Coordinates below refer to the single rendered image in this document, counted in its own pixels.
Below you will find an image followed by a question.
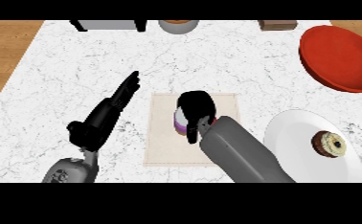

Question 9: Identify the grey pot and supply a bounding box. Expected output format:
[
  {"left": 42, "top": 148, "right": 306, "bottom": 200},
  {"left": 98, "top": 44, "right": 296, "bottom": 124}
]
[{"left": 157, "top": 20, "right": 201, "bottom": 35}]

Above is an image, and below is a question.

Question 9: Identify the white plate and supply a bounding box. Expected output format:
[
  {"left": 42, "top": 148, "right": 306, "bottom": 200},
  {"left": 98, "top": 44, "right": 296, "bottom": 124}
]
[{"left": 263, "top": 109, "right": 362, "bottom": 184}]

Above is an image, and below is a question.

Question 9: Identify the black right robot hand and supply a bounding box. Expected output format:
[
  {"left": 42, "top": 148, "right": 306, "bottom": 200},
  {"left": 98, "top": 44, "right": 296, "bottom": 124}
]
[{"left": 176, "top": 90, "right": 219, "bottom": 146}]

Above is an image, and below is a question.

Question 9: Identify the beige placemat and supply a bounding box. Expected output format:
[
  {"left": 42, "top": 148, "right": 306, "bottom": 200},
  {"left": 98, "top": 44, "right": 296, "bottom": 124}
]
[{"left": 144, "top": 92, "right": 243, "bottom": 168}]

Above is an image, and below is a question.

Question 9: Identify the brown wooden block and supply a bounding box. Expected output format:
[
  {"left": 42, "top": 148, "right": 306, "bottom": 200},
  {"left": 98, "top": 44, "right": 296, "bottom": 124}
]
[{"left": 258, "top": 20, "right": 300, "bottom": 32}]

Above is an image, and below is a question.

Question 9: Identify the grey and black appliance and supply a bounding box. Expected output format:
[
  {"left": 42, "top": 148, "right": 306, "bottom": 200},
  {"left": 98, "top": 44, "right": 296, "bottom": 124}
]
[{"left": 70, "top": 20, "right": 148, "bottom": 33}]

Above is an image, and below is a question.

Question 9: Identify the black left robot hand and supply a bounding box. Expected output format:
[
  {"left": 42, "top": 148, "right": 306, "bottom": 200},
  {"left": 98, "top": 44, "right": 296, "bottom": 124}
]
[{"left": 65, "top": 70, "right": 142, "bottom": 153}]

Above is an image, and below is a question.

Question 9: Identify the red bowl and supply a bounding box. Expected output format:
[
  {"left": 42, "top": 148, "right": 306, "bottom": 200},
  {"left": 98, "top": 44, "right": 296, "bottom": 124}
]
[{"left": 299, "top": 25, "right": 362, "bottom": 94}]

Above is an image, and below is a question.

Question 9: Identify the brown frosted donut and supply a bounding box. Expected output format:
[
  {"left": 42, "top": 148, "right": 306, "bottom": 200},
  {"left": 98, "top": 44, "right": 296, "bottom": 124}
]
[{"left": 311, "top": 130, "right": 348, "bottom": 159}]

